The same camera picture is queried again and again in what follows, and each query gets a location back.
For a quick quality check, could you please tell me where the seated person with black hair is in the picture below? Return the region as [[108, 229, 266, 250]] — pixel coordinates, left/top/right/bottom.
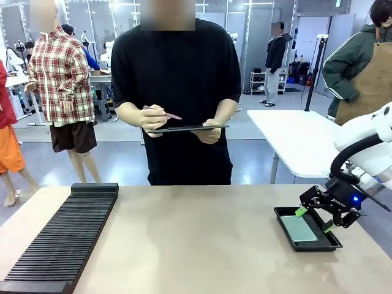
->
[[23, 40, 36, 67]]

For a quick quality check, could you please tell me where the person's right hand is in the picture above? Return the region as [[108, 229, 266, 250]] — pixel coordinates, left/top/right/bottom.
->
[[139, 105, 168, 139]]

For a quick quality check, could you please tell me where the white desk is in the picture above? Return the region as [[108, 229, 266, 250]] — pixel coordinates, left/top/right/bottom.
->
[[5, 72, 42, 126]]

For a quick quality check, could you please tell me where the white shoe rack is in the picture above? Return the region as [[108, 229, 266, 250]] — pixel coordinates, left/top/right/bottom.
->
[[249, 70, 289, 96]]

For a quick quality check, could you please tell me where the white table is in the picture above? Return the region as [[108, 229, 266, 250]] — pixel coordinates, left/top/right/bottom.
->
[[246, 108, 379, 187]]

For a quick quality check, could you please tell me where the mannequin in plaid shirt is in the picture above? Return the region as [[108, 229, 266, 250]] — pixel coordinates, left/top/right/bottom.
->
[[23, 0, 104, 184]]

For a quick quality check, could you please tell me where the pink pen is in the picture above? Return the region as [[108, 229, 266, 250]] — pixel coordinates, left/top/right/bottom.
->
[[142, 105, 183, 121]]

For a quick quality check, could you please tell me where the black slotted PCB rack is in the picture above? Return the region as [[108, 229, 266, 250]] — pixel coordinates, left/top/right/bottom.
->
[[0, 182, 120, 294]]

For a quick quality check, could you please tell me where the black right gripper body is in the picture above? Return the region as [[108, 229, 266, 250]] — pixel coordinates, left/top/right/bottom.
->
[[323, 176, 365, 216]]

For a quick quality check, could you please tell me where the black tripod pole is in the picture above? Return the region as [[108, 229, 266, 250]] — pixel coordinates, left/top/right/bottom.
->
[[303, 34, 329, 112]]

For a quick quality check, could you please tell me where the person in black t-shirt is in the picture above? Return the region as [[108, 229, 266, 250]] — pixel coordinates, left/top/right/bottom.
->
[[110, 17, 242, 186]]

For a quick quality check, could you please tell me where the mannequin in red jacket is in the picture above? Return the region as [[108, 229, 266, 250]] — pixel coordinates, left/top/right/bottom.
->
[[0, 58, 41, 207]]

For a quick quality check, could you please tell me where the green perforated PCB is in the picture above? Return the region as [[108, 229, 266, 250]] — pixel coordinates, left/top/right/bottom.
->
[[281, 214, 320, 243]]

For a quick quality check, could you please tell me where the black tablet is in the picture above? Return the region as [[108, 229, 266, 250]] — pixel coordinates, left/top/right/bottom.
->
[[146, 123, 231, 135]]

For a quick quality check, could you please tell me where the black plastic tray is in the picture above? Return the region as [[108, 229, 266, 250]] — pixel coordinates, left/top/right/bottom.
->
[[273, 205, 344, 253]]

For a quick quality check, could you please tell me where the person in brown apron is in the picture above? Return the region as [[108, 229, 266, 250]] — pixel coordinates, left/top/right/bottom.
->
[[321, 0, 392, 127]]

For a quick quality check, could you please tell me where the person's right forearm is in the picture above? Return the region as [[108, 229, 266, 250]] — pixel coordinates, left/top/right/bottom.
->
[[117, 101, 148, 128]]

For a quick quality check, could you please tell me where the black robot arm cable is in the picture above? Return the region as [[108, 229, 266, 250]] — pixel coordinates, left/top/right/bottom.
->
[[329, 132, 392, 213]]

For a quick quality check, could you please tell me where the person in dark jacket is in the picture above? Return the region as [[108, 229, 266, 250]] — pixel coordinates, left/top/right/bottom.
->
[[259, 21, 295, 108]]

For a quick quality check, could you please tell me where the grey step stool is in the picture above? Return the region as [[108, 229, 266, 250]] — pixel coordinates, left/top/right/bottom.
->
[[92, 98, 113, 123]]

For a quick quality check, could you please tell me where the person's left forearm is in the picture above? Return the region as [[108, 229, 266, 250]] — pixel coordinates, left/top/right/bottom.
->
[[214, 97, 240, 124]]

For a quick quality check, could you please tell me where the person's left hand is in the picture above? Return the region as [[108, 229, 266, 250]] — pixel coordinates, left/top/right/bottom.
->
[[195, 118, 224, 145]]

